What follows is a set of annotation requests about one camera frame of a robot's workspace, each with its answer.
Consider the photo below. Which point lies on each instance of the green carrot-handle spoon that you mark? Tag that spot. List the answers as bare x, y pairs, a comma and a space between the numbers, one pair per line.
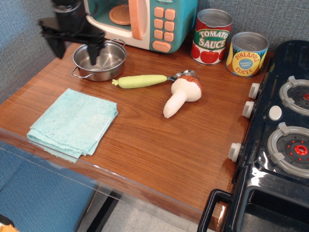
137, 81

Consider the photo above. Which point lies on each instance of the orange microwave turntable plate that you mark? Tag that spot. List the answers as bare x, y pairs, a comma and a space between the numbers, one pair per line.
120, 15

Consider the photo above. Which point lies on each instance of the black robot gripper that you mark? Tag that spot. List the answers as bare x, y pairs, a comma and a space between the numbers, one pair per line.
69, 23

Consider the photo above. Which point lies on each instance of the small steel pot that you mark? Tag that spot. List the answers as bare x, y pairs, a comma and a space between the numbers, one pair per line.
109, 64

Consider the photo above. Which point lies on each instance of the white plush mushroom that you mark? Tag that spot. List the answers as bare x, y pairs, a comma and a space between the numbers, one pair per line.
184, 89

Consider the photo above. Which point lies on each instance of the tomato sauce can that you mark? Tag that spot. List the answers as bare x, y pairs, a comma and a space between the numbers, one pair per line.
212, 30

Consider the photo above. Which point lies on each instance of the orange plush object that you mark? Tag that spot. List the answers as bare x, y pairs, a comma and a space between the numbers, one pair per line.
8, 228

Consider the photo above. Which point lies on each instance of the light blue folded cloth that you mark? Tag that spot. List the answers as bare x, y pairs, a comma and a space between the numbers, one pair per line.
73, 125

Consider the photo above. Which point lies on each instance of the black toy stove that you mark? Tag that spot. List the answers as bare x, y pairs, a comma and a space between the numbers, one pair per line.
271, 180

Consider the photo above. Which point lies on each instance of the teal toy microwave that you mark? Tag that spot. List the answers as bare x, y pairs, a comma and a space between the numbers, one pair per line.
156, 25

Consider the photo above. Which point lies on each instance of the pineapple slices can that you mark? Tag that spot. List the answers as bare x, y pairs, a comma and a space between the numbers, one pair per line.
247, 53

